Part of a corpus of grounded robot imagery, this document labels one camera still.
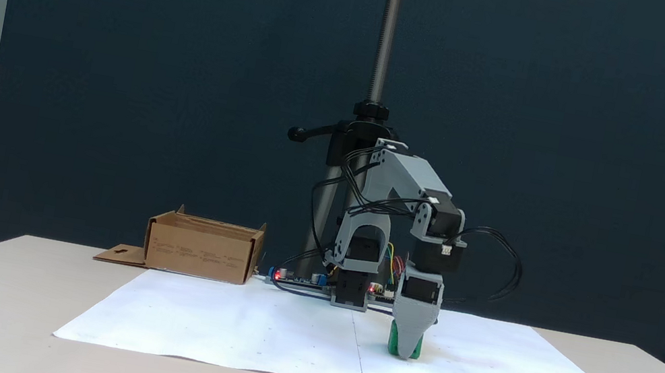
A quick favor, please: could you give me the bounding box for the black stand with threaded pole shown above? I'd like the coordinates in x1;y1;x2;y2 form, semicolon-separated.
262;0;430;292

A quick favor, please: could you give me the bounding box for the black gripper motor cable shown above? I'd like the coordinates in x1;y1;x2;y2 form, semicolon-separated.
440;220;531;314

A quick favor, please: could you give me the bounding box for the black cable bundle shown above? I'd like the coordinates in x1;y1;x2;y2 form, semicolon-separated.
269;240;340;302

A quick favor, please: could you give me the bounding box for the brown cardboard box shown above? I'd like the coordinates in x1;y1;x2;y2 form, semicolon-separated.
93;191;270;290

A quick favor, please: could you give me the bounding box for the dark blue partition panel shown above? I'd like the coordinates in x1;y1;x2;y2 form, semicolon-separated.
0;0;665;373

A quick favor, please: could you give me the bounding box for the yellow wire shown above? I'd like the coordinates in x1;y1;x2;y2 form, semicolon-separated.
380;243;402;287

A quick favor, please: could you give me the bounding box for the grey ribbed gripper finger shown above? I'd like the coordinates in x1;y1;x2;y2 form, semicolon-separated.
384;294;444;366

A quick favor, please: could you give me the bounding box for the black arm motor cable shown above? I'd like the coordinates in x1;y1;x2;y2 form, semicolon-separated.
299;135;385;269

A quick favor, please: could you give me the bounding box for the green die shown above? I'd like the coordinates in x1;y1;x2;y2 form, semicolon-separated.
386;319;427;360

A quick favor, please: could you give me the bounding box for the circuit board with red LED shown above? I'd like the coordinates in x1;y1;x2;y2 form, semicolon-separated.
367;281;413;310

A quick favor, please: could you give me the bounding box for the blue circuit board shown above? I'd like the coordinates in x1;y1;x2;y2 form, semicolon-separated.
264;263;332;295

